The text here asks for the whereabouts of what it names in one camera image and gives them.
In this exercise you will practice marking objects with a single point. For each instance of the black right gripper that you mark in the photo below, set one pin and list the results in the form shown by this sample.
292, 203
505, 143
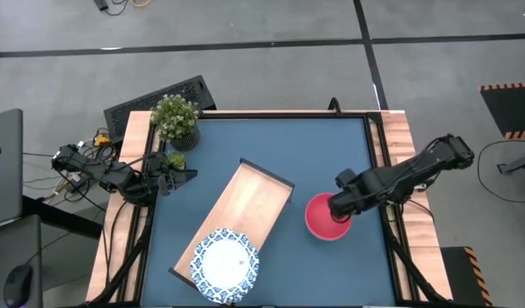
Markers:
350, 194

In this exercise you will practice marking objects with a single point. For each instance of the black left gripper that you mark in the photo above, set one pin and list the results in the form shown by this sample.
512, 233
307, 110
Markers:
162, 179

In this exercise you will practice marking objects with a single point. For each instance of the red bowl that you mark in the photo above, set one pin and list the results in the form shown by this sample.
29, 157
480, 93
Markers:
320, 222

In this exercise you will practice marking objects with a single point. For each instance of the large blue patterned bowl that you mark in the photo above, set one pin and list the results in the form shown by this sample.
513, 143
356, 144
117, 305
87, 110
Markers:
202, 291

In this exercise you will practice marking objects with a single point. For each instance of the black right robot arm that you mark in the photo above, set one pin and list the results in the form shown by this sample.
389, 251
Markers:
416, 171

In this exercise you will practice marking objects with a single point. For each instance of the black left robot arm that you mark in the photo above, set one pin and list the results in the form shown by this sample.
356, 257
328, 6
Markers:
113, 177

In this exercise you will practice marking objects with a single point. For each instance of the succulent in black pot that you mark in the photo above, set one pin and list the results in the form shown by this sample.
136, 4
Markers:
176, 160

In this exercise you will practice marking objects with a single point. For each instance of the bushy plant in ribbed pot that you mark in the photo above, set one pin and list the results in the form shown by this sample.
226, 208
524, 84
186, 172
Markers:
175, 117

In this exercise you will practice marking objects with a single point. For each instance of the wooden tray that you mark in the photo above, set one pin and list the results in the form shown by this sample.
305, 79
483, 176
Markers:
249, 201

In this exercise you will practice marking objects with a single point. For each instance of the black perforated panel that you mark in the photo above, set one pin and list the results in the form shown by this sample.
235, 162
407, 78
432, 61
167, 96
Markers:
134, 107

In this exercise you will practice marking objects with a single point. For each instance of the yellow connector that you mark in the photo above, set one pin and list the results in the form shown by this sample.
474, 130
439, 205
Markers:
102, 139

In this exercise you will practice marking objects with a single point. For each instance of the black floor beam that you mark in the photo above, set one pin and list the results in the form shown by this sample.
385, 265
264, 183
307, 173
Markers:
61, 218

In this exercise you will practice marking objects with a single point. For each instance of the black orange striped mat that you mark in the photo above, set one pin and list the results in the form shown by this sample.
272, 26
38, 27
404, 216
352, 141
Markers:
510, 107
459, 274

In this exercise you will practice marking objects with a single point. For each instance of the grey laptop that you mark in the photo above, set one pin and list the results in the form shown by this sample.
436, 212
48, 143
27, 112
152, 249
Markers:
6, 171

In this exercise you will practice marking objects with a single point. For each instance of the dark grey side desk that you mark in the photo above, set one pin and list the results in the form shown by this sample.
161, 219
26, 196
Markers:
14, 239

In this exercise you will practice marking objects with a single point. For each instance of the grey stand foot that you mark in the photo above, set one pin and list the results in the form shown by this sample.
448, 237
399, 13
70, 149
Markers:
519, 164

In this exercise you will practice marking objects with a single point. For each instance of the black power adapter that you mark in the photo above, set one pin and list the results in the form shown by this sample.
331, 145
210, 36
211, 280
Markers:
101, 4

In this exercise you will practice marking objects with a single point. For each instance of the black computer mouse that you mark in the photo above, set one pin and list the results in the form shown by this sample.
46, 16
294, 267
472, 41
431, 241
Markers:
16, 284

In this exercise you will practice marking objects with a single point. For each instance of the black diagonal frame strut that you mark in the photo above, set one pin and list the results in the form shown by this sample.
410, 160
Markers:
410, 267
125, 265

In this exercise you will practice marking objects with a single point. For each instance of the black table frame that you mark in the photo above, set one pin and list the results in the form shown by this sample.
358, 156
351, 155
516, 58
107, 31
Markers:
288, 115

